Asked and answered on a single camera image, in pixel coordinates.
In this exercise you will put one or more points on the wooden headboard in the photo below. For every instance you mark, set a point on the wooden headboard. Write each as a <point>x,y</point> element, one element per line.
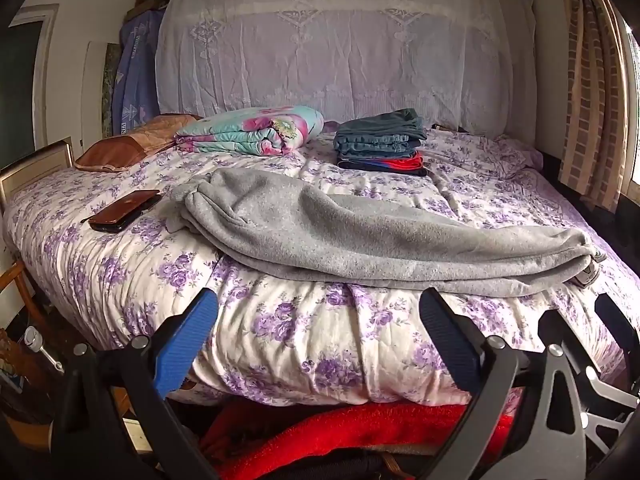
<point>35,170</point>

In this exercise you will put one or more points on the wooden chair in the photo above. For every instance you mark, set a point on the wooden chair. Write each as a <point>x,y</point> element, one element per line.
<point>17,285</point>

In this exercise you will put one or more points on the red blanket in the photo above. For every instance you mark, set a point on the red blanket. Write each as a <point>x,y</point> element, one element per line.
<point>375,430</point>

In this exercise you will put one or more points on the blue patterned cloth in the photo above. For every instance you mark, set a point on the blue patterned cloth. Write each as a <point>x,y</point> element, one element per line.
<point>137,75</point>

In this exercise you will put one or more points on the folded dark teal pants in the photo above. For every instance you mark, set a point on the folded dark teal pants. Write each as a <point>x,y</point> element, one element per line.
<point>380,135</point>

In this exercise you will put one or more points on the folded teal pink floral blanket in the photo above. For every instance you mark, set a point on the folded teal pink floral blanket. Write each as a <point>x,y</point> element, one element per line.
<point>250,132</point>

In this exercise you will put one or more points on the dark blue clothes pile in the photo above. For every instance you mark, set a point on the dark blue clothes pile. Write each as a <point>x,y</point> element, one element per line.
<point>400,164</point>

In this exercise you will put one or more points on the dark patterned cloth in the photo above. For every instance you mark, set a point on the dark patterned cloth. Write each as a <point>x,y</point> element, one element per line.
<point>110,90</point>

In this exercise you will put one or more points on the window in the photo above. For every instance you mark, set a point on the window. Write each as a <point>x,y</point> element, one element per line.
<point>634,110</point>

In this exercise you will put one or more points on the white framed glass door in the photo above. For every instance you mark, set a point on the white framed glass door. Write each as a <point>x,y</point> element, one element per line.
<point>42,60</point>

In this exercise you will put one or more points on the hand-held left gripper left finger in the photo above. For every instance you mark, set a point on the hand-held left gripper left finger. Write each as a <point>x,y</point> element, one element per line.
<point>185,345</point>

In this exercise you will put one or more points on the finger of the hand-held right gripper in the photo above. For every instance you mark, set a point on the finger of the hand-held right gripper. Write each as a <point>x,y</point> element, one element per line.
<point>567,335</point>
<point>617,322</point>

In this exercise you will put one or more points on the grey pants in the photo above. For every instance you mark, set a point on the grey pants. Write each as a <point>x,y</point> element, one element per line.
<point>350,230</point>

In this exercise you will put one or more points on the beige checked curtain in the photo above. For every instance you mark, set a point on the beige checked curtain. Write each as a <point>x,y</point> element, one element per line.
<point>592,85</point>

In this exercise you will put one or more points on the purple floral pillow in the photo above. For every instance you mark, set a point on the purple floral pillow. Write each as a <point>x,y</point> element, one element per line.
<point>500,155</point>

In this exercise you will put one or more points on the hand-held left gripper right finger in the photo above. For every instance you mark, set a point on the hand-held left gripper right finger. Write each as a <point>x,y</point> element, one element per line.
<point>445,345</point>

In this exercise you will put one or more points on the white lace cloth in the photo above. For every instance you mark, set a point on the white lace cloth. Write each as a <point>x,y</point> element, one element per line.
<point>350,50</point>

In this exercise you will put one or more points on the brown pillow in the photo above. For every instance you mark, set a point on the brown pillow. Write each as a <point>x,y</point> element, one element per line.
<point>125,147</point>

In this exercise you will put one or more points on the purple floral bedspread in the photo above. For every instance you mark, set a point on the purple floral bedspread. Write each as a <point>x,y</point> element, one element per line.
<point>300,330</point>

